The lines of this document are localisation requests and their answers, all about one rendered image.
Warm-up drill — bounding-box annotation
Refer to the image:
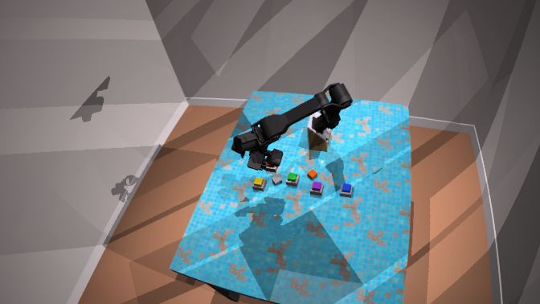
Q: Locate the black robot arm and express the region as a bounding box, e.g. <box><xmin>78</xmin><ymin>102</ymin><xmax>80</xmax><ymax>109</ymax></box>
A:
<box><xmin>233</xmin><ymin>83</ymin><xmax>352</xmax><ymax>171</ymax></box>

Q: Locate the purple button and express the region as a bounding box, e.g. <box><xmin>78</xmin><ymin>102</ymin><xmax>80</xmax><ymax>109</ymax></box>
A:
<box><xmin>310</xmin><ymin>181</ymin><xmax>323</xmax><ymax>196</ymax></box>

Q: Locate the red button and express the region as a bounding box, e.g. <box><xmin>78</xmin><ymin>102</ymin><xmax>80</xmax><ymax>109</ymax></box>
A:
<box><xmin>265</xmin><ymin>165</ymin><xmax>278</xmax><ymax>172</ymax></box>

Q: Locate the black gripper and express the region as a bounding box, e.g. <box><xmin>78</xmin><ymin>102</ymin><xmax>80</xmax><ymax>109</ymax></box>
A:
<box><xmin>231</xmin><ymin>143</ymin><xmax>283</xmax><ymax>167</ymax></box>

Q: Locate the green button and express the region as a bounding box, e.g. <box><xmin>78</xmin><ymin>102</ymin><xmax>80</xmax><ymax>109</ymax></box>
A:
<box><xmin>286</xmin><ymin>173</ymin><xmax>300</xmax><ymax>187</ymax></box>

